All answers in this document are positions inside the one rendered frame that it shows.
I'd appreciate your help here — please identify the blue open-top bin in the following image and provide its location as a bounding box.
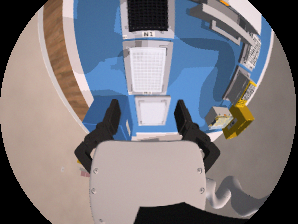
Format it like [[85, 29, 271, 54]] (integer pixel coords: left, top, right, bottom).
[[82, 96, 133, 140]]

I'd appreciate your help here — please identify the yellow open-top bin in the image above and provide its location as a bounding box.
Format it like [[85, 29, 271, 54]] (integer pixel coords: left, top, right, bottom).
[[222, 105, 254, 139]]

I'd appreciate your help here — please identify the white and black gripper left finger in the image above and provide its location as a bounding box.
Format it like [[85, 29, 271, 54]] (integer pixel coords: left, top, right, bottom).
[[74, 99, 121, 174]]

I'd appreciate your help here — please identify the blue bench mat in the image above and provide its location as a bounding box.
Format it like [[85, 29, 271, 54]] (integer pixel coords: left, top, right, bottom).
[[73, 0, 272, 137]]

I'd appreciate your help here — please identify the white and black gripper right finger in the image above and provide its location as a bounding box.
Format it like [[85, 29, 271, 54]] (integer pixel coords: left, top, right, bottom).
[[174, 99, 220, 174]]

